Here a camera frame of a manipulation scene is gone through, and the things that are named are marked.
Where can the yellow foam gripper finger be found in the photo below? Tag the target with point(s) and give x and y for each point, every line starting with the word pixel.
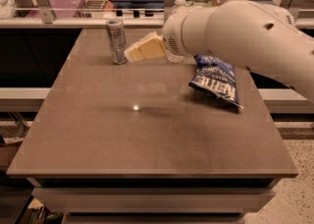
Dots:
pixel 151 38
pixel 149 48

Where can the silver redbull can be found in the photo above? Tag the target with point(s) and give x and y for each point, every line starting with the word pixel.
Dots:
pixel 117 41

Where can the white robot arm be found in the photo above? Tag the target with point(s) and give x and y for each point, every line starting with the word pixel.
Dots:
pixel 261 38

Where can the clear plastic water bottle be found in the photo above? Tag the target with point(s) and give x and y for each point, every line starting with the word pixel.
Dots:
pixel 176 59

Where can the blue kettle chips bag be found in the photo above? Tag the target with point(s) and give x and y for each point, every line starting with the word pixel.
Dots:
pixel 215 77

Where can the purple plastic crate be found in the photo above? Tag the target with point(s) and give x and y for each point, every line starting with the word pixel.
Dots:
pixel 63 9

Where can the left metal railing bracket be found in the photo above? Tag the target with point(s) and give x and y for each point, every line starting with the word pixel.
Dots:
pixel 43 12

